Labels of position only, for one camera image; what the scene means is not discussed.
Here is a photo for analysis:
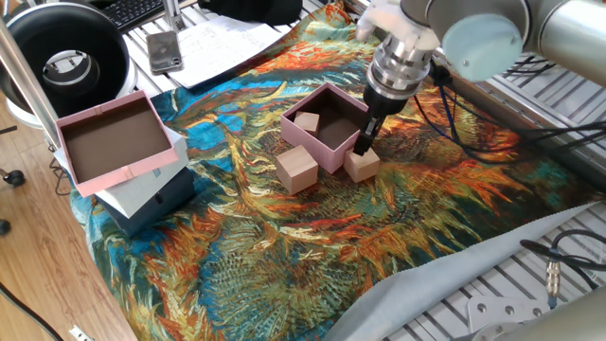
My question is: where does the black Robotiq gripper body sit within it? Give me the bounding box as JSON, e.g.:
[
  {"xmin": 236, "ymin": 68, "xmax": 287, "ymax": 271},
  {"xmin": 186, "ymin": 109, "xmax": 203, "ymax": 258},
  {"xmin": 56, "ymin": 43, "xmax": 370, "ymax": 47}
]
[{"xmin": 363, "ymin": 86, "xmax": 410, "ymax": 120}]

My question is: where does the slanted aluminium post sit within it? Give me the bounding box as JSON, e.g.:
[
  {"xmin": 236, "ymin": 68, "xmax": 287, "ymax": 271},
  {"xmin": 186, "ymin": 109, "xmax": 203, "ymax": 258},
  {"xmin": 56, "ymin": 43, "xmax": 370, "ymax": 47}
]
[{"xmin": 0, "ymin": 18, "xmax": 62, "ymax": 149}]

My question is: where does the white power strip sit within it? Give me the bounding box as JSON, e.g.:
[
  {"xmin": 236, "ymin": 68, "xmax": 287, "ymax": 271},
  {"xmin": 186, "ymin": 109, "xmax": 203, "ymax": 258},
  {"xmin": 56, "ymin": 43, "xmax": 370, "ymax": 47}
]
[{"xmin": 68, "ymin": 324, "xmax": 95, "ymax": 341}]

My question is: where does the black keyboard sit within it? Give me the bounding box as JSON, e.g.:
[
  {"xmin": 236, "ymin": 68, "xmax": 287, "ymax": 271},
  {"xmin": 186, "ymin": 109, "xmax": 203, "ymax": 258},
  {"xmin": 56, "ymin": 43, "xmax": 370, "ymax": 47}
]
[{"xmin": 100, "ymin": 0, "xmax": 168, "ymax": 33}]

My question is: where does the pink open gift box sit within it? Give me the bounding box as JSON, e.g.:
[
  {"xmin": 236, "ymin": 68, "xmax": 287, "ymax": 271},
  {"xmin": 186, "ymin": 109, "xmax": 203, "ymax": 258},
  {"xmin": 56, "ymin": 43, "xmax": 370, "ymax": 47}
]
[{"xmin": 279, "ymin": 81, "xmax": 373, "ymax": 175}]

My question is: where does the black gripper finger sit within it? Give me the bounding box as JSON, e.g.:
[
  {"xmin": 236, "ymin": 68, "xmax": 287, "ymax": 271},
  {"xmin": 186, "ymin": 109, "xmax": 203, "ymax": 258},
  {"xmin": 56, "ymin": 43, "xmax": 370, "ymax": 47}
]
[{"xmin": 352, "ymin": 115, "xmax": 387, "ymax": 157}]

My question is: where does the grey smartphone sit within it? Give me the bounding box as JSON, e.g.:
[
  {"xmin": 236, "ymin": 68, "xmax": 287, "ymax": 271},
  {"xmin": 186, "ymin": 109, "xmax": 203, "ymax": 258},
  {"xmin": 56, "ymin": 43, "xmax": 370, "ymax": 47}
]
[{"xmin": 145, "ymin": 29, "xmax": 185, "ymax": 76}]

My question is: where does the small wooden cube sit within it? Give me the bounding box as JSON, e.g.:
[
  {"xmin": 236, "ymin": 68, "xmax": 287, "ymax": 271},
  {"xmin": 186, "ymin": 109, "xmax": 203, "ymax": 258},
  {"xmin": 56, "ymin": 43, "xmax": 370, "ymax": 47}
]
[
  {"xmin": 293, "ymin": 111, "xmax": 321, "ymax": 138},
  {"xmin": 343, "ymin": 147, "xmax": 382, "ymax": 184}
]

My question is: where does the pink gift box lid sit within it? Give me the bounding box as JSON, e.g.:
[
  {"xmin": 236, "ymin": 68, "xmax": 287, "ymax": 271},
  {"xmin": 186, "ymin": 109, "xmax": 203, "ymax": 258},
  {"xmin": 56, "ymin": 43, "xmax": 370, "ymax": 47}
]
[{"xmin": 55, "ymin": 89, "xmax": 180, "ymax": 199}]

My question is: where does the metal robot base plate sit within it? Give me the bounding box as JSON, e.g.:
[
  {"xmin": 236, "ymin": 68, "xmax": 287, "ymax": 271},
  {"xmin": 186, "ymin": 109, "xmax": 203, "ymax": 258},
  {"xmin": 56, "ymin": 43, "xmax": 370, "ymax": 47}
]
[{"xmin": 466, "ymin": 294, "xmax": 551, "ymax": 332}]

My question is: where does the black round ring lamp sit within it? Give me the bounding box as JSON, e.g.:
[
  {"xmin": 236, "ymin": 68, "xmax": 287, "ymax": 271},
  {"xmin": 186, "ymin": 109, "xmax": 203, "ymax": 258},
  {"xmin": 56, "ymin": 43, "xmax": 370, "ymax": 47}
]
[{"xmin": 0, "ymin": 2, "xmax": 139, "ymax": 130}]

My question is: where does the large wooden cube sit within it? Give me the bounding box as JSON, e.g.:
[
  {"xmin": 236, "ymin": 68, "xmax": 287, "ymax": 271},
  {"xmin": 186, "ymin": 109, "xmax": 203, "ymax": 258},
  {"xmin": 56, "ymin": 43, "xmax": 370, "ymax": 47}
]
[{"xmin": 275, "ymin": 144, "xmax": 320, "ymax": 196}]

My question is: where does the black robot wrist cable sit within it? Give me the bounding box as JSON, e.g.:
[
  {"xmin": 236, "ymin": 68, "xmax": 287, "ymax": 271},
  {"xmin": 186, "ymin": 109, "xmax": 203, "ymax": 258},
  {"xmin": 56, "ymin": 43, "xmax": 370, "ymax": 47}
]
[{"xmin": 412, "ymin": 61, "xmax": 606, "ymax": 165}]

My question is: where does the dark blue box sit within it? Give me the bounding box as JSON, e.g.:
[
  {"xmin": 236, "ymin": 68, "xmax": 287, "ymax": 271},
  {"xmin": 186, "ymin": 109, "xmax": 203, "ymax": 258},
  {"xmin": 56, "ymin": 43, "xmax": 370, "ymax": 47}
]
[{"xmin": 97, "ymin": 165, "xmax": 196, "ymax": 238}]

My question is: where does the black cable with metal connector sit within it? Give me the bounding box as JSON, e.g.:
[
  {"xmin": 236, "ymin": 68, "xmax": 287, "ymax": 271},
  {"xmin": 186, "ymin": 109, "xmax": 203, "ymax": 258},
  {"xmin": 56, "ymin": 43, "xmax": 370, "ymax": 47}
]
[{"xmin": 519, "ymin": 228, "xmax": 606, "ymax": 310}]

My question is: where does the sunflower painting print cloth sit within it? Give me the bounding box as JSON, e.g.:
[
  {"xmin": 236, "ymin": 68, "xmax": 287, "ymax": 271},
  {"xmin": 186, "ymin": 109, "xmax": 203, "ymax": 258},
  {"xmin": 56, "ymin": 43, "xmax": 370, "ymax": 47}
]
[{"xmin": 69, "ymin": 0, "xmax": 605, "ymax": 341}]

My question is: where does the metal stand pole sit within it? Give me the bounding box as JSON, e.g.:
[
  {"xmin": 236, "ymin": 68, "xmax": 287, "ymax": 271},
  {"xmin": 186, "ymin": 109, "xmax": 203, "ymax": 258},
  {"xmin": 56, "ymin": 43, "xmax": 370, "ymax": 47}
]
[{"xmin": 162, "ymin": 0, "xmax": 187, "ymax": 32}]

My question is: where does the black bag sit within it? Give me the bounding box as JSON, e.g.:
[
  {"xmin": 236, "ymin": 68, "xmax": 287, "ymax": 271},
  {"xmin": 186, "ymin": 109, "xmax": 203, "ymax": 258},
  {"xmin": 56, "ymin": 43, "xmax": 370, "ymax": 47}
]
[{"xmin": 197, "ymin": 0, "xmax": 304, "ymax": 26}]

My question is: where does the white printed paper sheet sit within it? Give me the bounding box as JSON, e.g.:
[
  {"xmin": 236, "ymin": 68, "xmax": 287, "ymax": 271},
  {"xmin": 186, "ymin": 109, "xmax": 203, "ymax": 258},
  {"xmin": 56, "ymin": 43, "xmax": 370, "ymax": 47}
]
[{"xmin": 168, "ymin": 15, "xmax": 285, "ymax": 90}]

